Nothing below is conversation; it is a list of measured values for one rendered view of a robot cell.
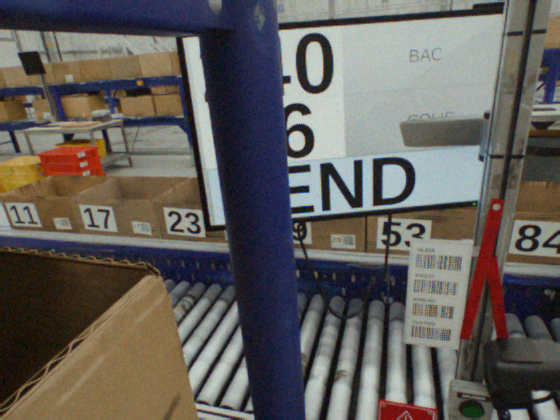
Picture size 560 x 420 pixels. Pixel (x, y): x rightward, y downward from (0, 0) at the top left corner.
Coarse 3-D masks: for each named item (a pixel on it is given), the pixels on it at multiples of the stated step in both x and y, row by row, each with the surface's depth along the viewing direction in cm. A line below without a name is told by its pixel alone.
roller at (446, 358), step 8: (440, 352) 102; (448, 352) 100; (440, 360) 99; (448, 360) 98; (440, 368) 97; (448, 368) 96; (440, 376) 95; (448, 376) 93; (440, 384) 94; (448, 384) 91
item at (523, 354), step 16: (496, 352) 56; (512, 352) 55; (528, 352) 54; (544, 352) 54; (496, 368) 54; (512, 368) 53; (528, 368) 53; (544, 368) 52; (496, 384) 55; (512, 384) 54; (528, 384) 53; (544, 384) 53; (496, 400) 58; (512, 400) 57; (528, 400) 56
